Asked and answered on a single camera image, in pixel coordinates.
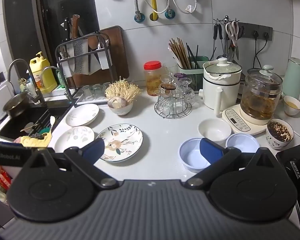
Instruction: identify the yellow detergent bottle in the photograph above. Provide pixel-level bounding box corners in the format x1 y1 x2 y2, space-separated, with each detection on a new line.
29 51 58 94

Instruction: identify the small light blue bowl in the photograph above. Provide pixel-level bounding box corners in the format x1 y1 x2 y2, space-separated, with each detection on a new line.
225 133 260 154

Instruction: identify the cluster of patterned glass cups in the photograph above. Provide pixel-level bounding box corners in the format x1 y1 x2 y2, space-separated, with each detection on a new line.
156 64 193 115

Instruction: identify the black metal knife rack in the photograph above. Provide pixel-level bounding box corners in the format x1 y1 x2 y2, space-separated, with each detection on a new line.
55 31 118 105

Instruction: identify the wooden-handled knife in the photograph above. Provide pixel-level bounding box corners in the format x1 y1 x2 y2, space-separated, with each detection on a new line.
70 14 80 40

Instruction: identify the black countertop appliance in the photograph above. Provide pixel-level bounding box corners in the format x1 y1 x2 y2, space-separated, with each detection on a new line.
275 141 300 181

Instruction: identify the white leaf-patterned plate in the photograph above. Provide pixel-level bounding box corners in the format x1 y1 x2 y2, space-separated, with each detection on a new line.
65 104 100 127
54 126 95 153

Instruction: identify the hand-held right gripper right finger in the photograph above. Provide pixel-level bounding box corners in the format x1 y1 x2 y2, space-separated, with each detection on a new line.
185 137 285 189

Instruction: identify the plain white bowl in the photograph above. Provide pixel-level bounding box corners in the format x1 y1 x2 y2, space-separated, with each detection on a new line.
198 119 232 143

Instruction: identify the red-lidded clear jar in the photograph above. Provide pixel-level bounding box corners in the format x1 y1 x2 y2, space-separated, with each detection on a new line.
144 61 163 97

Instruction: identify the black-handled hanging utensil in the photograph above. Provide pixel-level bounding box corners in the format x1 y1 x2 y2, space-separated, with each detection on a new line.
213 23 224 41

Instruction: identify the glass kettle jug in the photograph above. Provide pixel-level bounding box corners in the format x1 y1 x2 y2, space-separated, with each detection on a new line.
241 65 283 120

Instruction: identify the enoki mushroom bunch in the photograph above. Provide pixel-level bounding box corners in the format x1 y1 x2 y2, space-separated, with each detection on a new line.
105 76 142 105

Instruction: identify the mint green electric kettle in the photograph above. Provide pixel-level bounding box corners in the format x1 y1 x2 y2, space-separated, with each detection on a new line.
282 57 300 102

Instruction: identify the white floral plate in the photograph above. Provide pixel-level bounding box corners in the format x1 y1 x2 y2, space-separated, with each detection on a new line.
96 124 143 163

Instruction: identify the plain steel wide knife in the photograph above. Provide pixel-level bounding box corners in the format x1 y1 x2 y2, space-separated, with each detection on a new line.
100 50 113 70

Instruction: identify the black power cable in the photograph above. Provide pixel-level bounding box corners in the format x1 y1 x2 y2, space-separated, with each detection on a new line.
251 31 261 69
255 31 270 63

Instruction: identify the white drain tray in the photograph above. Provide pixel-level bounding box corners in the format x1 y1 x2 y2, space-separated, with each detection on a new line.
75 95 109 106

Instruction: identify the dark window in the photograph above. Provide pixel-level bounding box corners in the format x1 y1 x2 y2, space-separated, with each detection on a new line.
4 0 100 63

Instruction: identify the green bottle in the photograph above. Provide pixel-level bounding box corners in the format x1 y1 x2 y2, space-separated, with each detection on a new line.
56 70 68 88

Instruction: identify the black-handled knife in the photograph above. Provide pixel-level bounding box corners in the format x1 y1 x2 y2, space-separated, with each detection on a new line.
61 17 70 43

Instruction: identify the yellow cloth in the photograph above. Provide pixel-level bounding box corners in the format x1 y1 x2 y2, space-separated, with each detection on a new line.
19 132 53 147

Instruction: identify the dark wall power strip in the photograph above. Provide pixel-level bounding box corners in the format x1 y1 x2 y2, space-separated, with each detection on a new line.
236 22 273 42

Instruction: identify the white electric cooking pot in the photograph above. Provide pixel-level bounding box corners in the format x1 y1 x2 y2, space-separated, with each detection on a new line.
199 57 242 117

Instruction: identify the brown wooden cutting board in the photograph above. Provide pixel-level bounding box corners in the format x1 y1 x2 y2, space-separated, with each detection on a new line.
70 26 130 88

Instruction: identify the patterned bowl with dark residue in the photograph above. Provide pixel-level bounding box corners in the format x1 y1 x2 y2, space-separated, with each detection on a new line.
266 119 295 149

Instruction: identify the white box appliance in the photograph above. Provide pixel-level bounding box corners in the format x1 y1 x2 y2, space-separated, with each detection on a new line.
0 80 15 123

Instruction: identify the black kitchen sink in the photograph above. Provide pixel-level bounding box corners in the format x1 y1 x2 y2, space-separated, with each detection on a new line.
0 105 73 142

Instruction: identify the round wire cup rack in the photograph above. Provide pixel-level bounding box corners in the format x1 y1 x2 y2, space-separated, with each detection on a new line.
154 90 192 120

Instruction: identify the small grey faucet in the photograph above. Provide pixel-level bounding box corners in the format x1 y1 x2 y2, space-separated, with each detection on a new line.
40 66 66 88

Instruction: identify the large light blue bowl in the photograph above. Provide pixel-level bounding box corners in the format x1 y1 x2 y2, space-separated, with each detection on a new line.
179 137 225 173

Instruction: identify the steel ladle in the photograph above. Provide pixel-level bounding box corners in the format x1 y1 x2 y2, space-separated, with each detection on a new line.
216 40 228 60

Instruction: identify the steel pot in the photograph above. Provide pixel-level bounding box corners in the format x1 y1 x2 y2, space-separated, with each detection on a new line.
2 91 30 118

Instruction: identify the white ceramic bowl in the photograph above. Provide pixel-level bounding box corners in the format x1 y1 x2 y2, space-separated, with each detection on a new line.
107 101 133 116

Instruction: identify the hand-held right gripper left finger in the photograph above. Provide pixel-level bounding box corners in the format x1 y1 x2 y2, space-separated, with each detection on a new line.
24 138 120 191

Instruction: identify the green chopstick holder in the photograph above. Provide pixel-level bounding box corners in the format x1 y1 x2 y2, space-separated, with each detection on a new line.
177 56 210 91

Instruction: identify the bundle of black chopsticks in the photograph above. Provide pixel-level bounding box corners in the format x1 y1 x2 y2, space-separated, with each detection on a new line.
186 44 200 68

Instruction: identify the bundle of wooden chopsticks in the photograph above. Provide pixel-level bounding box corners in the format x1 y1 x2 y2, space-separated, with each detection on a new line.
168 38 192 69

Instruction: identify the tall grey faucet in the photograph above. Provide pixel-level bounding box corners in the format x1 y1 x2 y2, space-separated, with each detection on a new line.
8 59 47 106

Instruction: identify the small white tea cup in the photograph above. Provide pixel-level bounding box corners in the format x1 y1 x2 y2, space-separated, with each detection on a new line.
283 96 300 116

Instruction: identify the clear drinking glass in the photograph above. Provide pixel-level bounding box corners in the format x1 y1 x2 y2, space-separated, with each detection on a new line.
92 83 103 101
81 85 93 102
101 82 111 98

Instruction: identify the hammered steel cleaver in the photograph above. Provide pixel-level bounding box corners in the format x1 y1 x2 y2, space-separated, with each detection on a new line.
71 39 89 76

